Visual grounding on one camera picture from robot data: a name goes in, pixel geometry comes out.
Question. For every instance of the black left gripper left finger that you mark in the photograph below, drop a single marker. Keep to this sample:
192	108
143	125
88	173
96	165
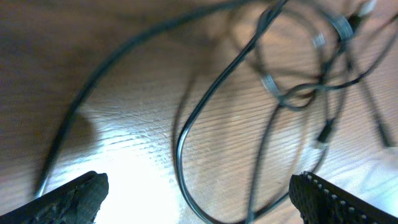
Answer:
76	202

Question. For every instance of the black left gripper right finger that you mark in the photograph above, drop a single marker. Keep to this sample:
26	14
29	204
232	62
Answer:
321	202

